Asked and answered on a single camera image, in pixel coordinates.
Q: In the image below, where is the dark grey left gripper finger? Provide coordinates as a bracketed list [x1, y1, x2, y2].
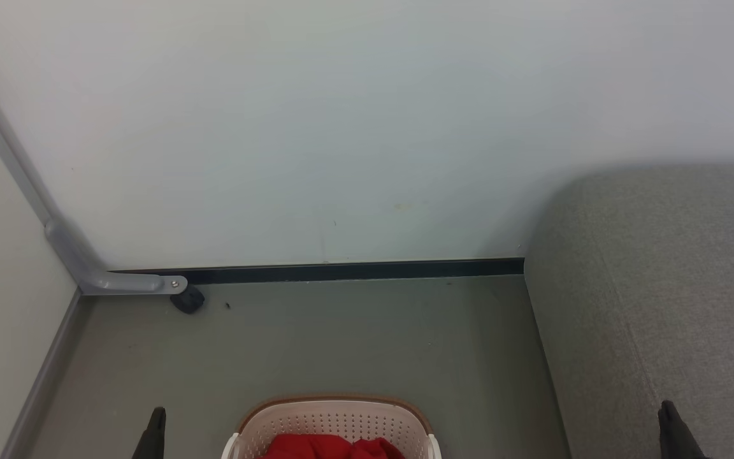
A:
[133, 407, 168, 459]

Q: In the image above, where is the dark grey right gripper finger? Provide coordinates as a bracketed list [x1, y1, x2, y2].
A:
[658, 400, 707, 459]

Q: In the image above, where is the red cloth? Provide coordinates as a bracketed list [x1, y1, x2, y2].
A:
[257, 434, 406, 459]

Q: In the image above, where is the grey fabric sofa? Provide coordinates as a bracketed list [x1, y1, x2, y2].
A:
[523, 164, 734, 459]

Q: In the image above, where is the black caster wheel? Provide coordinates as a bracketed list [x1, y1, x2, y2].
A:
[170, 286, 206, 315]

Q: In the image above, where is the cream perforated laundry basket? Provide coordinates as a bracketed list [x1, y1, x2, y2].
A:
[221, 395, 442, 459]

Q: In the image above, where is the grey metal stand leg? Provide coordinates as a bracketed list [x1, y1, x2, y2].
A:
[0, 38, 188, 296]

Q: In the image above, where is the light grey wall skirting strip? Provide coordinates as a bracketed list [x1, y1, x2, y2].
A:
[0, 289, 95, 459]

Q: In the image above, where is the dark wall skirting strip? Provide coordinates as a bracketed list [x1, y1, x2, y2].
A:
[109, 257, 525, 286]

